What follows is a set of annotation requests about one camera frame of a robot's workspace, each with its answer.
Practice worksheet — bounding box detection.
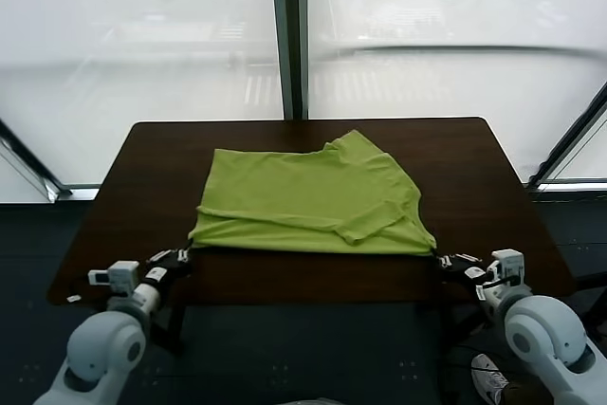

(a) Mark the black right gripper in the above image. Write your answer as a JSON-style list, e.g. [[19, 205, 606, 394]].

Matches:
[[433, 250, 492, 292]]

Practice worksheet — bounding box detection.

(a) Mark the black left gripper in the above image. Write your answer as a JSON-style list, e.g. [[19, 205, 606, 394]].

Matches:
[[141, 243, 194, 292]]

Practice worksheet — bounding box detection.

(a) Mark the lime green printed t-shirt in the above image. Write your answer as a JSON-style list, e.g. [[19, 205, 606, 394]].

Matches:
[[187, 128, 438, 257]]

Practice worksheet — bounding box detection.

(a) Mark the black table leg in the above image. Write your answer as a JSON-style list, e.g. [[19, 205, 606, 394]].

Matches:
[[440, 303, 485, 354], [151, 303, 186, 357]]

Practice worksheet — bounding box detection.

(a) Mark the white sneaker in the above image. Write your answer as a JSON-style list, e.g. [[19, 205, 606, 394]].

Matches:
[[470, 352, 511, 405]]

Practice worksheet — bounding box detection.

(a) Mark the grey outdoor handrail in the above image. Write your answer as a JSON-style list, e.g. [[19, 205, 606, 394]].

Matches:
[[310, 43, 599, 65]]

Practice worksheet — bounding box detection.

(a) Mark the dark vertical window mullion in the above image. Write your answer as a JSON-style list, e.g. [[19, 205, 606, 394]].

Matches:
[[269, 0, 310, 120]]

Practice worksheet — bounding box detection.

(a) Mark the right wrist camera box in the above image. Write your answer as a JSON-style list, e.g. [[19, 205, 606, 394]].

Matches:
[[487, 248, 525, 287]]

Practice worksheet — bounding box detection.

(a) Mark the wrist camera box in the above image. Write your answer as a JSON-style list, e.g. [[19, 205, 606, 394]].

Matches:
[[487, 248, 525, 287], [87, 260, 139, 293]]

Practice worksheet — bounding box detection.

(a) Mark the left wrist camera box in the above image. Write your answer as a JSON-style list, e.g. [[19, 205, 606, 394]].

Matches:
[[87, 260, 139, 293]]

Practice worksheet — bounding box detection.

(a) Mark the slanted grey window frame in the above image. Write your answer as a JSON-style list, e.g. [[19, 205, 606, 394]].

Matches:
[[525, 89, 607, 191], [0, 118, 75, 200]]

